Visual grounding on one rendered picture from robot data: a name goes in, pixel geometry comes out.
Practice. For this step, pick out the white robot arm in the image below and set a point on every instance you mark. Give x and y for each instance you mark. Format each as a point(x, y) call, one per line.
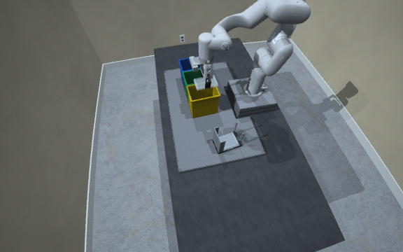
point(288, 13)

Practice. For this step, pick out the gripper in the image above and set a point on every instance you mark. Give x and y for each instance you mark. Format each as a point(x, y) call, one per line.
point(207, 71)

